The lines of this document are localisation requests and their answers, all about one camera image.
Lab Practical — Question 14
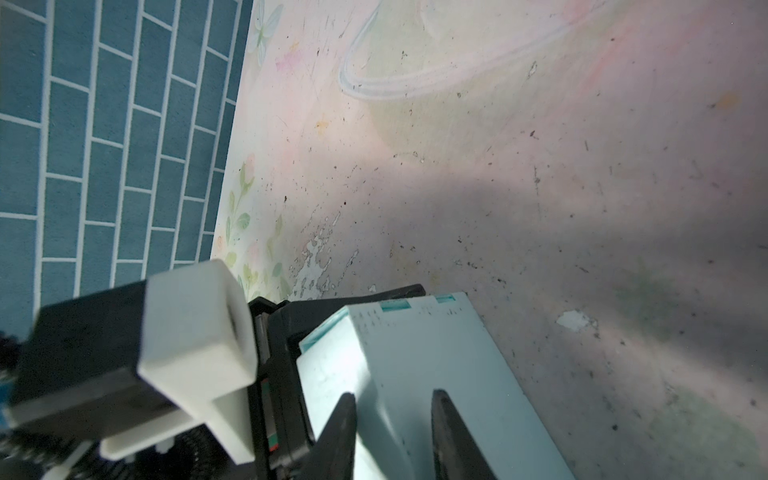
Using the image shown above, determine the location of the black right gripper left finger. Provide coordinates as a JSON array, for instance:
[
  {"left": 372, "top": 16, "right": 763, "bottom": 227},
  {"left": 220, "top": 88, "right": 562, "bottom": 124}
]
[{"left": 298, "top": 393, "right": 357, "bottom": 480}]

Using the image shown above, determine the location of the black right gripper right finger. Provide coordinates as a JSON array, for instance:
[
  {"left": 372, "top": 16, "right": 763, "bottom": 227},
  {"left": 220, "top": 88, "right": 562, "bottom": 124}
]
[{"left": 431, "top": 389, "right": 496, "bottom": 480}]

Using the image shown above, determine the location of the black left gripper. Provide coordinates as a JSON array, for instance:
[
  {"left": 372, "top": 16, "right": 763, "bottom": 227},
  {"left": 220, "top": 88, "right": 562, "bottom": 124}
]
[{"left": 248, "top": 284, "right": 426, "bottom": 479}]

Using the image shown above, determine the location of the light blue paper box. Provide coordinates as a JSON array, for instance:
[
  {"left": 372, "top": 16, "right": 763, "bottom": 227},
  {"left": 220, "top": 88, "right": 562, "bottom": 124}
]
[{"left": 296, "top": 292, "right": 571, "bottom": 479}]

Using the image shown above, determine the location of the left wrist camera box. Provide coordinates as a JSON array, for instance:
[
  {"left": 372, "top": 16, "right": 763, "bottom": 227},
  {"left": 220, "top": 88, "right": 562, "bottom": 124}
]
[{"left": 4, "top": 260, "right": 258, "bottom": 464}]

